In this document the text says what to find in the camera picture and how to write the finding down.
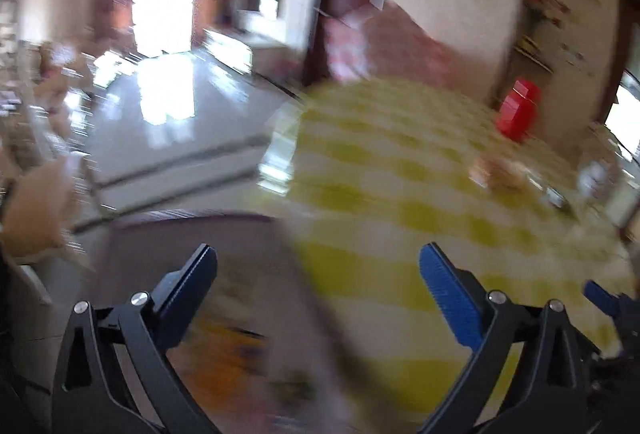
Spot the brown window curtain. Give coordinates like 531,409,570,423
97,0,136,55

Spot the purple cardboard box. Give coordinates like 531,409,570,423
100,211,351,434

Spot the wooden corner wall shelf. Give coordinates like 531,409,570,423
512,34,556,75

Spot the red thermos jug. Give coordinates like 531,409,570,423
495,78,542,142

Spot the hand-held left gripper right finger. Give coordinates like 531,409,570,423
419,241,593,434

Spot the yellow checked tablecloth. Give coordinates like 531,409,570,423
260,76,640,415

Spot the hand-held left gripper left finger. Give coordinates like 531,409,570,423
52,243,221,434

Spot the pink checked cloth cover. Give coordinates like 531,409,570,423
325,4,451,90

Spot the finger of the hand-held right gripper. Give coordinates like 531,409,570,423
584,280,640,357

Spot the beige tufted chair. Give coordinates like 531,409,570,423
0,159,96,265

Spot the beige carved sofa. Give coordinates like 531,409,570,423
30,39,96,115

